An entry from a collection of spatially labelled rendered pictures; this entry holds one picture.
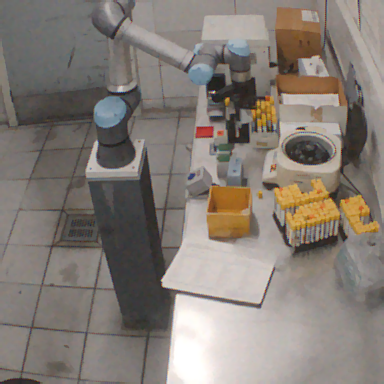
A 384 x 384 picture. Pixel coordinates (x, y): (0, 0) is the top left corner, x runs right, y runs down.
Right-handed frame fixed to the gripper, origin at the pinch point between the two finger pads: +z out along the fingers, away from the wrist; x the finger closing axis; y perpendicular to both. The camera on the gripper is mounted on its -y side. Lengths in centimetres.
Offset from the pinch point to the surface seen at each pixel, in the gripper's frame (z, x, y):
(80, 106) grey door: 87, 161, -114
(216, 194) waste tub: 4.3, -33.7, -6.2
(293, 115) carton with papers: 1.5, 9.2, 21.0
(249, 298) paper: 10, -74, 6
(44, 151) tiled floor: 99, 125, -133
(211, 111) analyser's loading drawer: 7.2, 20.6, -11.3
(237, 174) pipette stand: 1.3, -27.4, 0.4
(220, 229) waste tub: 7.7, -46.5, -4.4
